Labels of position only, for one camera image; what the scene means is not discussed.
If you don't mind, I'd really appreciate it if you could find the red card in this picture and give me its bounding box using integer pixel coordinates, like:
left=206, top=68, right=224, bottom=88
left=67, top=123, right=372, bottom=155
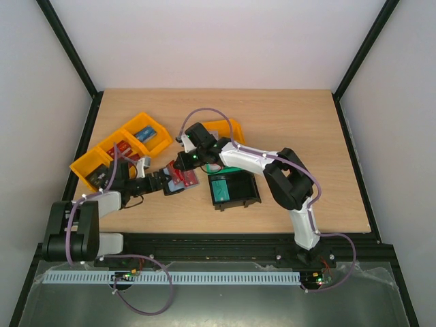
left=170, top=170, right=200, bottom=189

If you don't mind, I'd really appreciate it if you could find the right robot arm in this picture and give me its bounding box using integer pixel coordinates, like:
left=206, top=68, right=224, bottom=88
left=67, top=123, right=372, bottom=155
left=174, top=123, right=321, bottom=267

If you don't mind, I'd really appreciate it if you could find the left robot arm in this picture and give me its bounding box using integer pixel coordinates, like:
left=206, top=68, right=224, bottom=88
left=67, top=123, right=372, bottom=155
left=42, top=159, right=171, bottom=263

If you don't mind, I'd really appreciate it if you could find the red VIP cards stack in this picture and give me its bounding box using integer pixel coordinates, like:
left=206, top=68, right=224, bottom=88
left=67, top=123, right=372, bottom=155
left=106, top=140, right=140, bottom=164

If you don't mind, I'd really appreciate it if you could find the teal card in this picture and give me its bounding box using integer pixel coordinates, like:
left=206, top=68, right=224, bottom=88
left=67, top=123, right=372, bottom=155
left=211, top=179, right=230, bottom=202

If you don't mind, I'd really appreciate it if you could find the blue cards stack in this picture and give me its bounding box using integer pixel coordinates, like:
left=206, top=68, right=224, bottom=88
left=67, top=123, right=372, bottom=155
left=134, top=125, right=157, bottom=143

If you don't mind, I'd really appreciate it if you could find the black VIP cards stack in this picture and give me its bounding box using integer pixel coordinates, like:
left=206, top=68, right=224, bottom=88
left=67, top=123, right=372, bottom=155
left=85, top=164, right=109, bottom=189

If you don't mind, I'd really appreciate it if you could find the green storage bin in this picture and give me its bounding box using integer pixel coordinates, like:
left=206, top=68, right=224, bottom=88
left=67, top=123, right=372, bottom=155
left=205, top=164, right=240, bottom=174

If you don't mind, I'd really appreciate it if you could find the long yellow divided tray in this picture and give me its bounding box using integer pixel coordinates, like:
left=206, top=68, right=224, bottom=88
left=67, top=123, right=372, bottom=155
left=70, top=112, right=172, bottom=191

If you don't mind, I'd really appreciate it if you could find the yellow storage bin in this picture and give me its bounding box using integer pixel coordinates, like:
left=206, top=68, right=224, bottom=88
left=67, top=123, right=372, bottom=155
left=202, top=119, right=246, bottom=144

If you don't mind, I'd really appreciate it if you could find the black storage bin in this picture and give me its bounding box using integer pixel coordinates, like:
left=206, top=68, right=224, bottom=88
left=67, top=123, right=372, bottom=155
left=208, top=170, right=262, bottom=212

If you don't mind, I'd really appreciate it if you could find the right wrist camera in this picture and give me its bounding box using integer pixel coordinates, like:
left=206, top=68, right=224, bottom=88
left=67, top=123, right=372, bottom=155
left=176, top=133, right=195, bottom=153

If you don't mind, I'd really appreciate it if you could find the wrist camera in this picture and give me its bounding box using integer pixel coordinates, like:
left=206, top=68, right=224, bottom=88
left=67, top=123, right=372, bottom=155
left=176, top=133, right=195, bottom=153
left=136, top=156, right=151, bottom=178

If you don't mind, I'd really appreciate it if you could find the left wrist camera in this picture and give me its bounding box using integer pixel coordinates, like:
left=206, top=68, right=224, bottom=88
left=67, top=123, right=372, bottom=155
left=136, top=156, right=151, bottom=178

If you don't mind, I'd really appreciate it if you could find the black aluminium frame rail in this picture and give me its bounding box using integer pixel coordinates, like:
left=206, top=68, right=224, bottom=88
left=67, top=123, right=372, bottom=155
left=33, top=232, right=396, bottom=270

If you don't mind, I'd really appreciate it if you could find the grey slotted cable duct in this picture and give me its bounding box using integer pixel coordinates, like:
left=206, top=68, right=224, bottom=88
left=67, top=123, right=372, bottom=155
left=42, top=270, right=300, bottom=285

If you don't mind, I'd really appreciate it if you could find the left black frame post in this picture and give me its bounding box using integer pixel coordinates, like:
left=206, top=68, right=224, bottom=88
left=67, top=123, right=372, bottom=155
left=35, top=0, right=103, bottom=99

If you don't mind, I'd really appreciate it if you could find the black frame post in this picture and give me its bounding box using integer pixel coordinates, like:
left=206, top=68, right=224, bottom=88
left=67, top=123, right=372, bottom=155
left=35, top=0, right=103, bottom=99
left=332, top=0, right=401, bottom=100

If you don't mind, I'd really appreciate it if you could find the right black frame post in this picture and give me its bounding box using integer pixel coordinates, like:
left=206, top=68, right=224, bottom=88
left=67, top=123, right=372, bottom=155
left=332, top=0, right=401, bottom=100

